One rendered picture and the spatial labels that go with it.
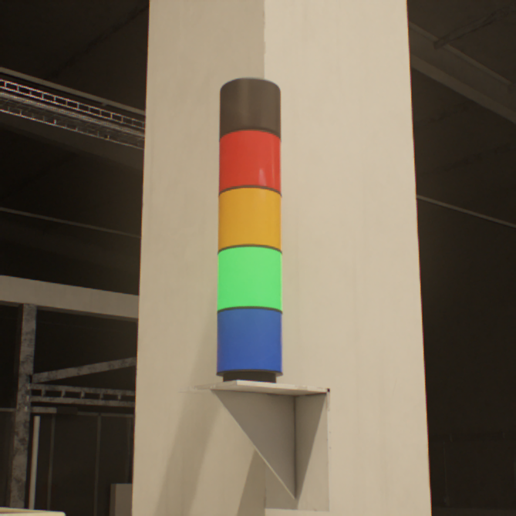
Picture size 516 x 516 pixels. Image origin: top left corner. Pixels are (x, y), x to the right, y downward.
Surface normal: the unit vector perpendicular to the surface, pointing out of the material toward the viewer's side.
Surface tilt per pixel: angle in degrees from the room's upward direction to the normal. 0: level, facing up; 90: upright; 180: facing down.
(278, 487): 90
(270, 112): 90
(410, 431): 90
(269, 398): 90
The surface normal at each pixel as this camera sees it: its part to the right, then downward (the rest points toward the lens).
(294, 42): 0.63, -0.19
